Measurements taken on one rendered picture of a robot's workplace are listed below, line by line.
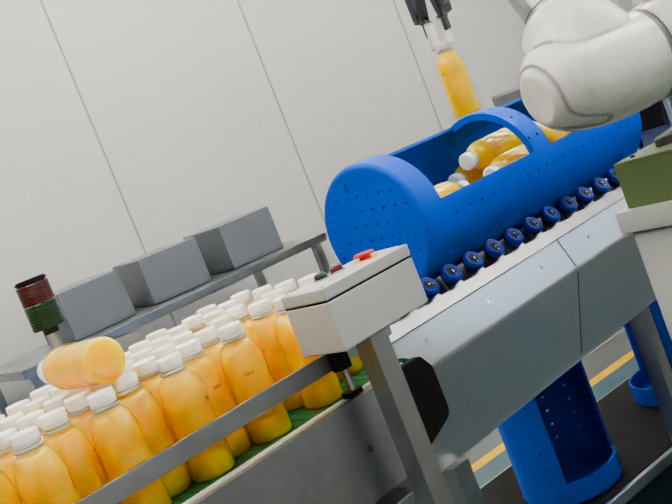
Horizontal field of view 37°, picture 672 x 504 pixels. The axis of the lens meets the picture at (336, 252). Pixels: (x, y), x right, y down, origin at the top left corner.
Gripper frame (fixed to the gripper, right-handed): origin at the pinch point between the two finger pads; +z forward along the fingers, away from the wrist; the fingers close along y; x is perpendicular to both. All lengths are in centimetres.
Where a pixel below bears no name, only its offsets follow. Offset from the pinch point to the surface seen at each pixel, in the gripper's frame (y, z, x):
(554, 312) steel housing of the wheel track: -26, 66, 26
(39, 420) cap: -30, 35, 140
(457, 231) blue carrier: -27, 40, 47
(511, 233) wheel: -24, 46, 29
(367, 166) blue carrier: -19, 22, 56
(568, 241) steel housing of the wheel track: -26, 54, 13
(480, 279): -26, 51, 44
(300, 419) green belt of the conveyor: -33, 54, 103
